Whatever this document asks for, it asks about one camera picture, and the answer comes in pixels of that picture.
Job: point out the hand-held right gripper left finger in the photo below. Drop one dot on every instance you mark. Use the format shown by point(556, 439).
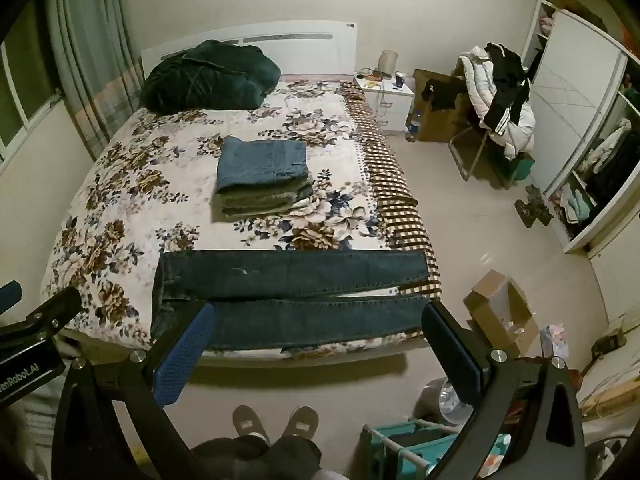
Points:
point(182, 355)

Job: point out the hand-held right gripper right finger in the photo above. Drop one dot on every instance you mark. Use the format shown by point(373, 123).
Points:
point(452, 352)

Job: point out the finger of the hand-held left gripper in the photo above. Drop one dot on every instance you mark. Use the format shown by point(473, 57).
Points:
point(50, 307)
point(9, 296)

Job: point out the dark blue jeans pants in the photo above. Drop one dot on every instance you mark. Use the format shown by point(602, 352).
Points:
point(280, 280)

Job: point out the person's left forearm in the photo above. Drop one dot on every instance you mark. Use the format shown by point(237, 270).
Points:
point(27, 425)

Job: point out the folded olive green pants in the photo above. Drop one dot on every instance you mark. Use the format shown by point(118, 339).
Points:
point(260, 202)

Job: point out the silver metal bin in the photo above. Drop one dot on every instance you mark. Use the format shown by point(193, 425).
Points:
point(440, 400)

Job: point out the small open cardboard box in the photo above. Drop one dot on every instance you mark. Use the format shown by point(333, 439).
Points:
point(492, 292)

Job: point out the person's left grey slipper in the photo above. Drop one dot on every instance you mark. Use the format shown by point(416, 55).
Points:
point(250, 422)

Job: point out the person's grey slipper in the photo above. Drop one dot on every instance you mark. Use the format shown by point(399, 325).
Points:
point(301, 422)
point(250, 422)

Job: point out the teal storage rack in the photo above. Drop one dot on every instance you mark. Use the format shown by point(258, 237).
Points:
point(400, 437)

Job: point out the pink printed bag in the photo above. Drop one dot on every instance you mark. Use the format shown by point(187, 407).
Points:
point(555, 340)

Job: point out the person's legs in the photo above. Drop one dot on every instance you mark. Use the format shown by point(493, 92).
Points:
point(260, 457)

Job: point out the person's right grey slipper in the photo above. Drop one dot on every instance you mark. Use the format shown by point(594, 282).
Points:
point(301, 422)

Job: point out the dark patterned slipper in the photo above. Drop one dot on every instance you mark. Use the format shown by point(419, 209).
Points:
point(532, 214)
point(538, 195)

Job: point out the floral blanket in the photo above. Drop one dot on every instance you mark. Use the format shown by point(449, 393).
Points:
point(150, 170)

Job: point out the brown checked bed sheet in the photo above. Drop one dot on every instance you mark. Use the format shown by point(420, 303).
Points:
point(387, 175)

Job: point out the green storage box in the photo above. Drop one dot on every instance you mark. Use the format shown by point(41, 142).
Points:
point(520, 167)

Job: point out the metal folding chair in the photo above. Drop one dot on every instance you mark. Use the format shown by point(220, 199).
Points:
point(470, 152)

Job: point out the folded blue jeans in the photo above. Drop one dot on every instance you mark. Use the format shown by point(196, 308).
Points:
point(262, 162)

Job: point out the plastic water bottle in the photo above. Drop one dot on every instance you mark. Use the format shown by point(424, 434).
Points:
point(413, 127)

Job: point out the large cardboard box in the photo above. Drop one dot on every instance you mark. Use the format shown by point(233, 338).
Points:
point(440, 122)

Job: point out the white nightstand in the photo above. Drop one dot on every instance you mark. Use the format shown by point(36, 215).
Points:
point(395, 107)

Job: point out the black cloth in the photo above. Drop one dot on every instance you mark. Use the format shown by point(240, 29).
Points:
point(442, 92)

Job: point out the green curtain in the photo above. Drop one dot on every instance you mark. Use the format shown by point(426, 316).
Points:
point(95, 50)

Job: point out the black clothes pile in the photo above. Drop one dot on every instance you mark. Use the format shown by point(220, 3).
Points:
point(507, 90)

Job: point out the blue cup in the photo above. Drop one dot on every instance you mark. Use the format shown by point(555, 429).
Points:
point(400, 80)

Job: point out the dark green duvet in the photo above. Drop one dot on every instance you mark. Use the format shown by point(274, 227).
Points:
point(210, 77)

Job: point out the white wardrobe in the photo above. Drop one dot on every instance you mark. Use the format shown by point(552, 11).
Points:
point(570, 90)

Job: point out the beige table lamp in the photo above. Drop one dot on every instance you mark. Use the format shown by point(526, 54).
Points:
point(388, 64)

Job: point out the white bed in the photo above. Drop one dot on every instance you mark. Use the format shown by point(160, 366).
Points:
point(300, 52)

